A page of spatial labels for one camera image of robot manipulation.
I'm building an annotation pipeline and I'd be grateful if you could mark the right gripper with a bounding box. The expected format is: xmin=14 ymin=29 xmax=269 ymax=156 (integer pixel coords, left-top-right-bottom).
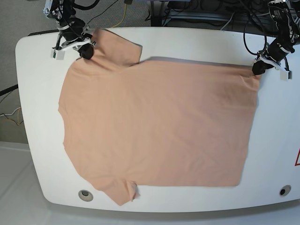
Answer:
xmin=52 ymin=20 xmax=96 ymax=60

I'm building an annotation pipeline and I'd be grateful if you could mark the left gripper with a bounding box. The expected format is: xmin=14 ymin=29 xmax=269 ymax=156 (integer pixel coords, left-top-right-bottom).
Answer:
xmin=252 ymin=38 xmax=295 ymax=75

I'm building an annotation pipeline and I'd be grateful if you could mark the peach orange T-shirt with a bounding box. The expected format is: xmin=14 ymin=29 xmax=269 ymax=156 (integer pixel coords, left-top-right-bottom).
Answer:
xmin=58 ymin=30 xmax=261 ymax=205

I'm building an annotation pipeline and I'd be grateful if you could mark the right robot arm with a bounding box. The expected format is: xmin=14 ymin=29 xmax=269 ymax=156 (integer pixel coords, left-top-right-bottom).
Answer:
xmin=43 ymin=0 xmax=99 ymax=60

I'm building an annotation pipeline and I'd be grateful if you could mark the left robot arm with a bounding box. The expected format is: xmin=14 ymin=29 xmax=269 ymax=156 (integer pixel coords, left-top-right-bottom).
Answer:
xmin=252 ymin=0 xmax=300 ymax=80

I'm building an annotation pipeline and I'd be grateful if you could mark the black bar at left edge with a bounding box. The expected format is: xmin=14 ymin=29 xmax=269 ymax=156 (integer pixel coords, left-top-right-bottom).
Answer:
xmin=0 ymin=84 xmax=18 ymax=96

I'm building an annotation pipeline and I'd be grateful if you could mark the red triangle warning sticker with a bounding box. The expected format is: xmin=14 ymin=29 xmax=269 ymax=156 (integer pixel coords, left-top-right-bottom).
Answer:
xmin=295 ymin=149 xmax=300 ymax=166

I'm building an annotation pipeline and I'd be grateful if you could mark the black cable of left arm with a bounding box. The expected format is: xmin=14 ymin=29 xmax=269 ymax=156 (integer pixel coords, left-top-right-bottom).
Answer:
xmin=242 ymin=0 xmax=279 ymax=57

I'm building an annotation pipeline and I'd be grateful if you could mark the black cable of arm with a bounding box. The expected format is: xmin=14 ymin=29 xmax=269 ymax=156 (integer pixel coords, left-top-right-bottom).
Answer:
xmin=242 ymin=0 xmax=279 ymax=57
xmin=70 ymin=0 xmax=101 ymax=11

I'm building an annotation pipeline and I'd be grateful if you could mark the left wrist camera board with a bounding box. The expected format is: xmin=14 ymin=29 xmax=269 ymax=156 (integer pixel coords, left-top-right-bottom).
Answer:
xmin=280 ymin=70 xmax=292 ymax=81

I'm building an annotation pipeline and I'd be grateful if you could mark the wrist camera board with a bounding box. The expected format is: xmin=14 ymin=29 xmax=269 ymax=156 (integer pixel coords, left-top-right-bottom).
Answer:
xmin=51 ymin=49 xmax=65 ymax=60
xmin=280 ymin=70 xmax=292 ymax=81

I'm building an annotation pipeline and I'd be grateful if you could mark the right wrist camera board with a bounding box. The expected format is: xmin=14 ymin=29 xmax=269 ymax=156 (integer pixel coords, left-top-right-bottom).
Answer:
xmin=51 ymin=49 xmax=65 ymax=60

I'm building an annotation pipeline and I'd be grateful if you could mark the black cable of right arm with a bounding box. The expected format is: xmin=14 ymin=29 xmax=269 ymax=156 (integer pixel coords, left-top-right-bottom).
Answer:
xmin=70 ymin=0 xmax=101 ymax=11

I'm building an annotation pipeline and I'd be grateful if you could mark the aluminium frame rack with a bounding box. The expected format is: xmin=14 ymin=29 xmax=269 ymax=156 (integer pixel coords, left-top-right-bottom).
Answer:
xmin=146 ymin=0 xmax=248 ymax=30

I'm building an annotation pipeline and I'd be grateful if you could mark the yellow cable on floor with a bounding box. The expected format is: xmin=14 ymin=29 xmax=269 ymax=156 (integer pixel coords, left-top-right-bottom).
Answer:
xmin=112 ymin=2 xmax=128 ymax=29

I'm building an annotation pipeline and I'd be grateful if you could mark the white cable at left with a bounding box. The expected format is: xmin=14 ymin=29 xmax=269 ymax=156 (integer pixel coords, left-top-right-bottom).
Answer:
xmin=0 ymin=106 xmax=22 ymax=118

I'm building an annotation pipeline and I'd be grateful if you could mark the right table cable grommet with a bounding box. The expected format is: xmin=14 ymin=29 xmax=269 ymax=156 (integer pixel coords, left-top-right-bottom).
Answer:
xmin=279 ymin=185 xmax=291 ymax=196

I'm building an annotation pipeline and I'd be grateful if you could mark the table cable grommet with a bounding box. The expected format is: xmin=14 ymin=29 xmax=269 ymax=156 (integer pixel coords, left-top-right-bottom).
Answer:
xmin=78 ymin=190 xmax=93 ymax=202
xmin=279 ymin=185 xmax=291 ymax=196

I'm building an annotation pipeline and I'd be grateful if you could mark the left table cable grommet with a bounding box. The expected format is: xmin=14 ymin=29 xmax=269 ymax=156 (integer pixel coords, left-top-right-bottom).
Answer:
xmin=78 ymin=190 xmax=93 ymax=202

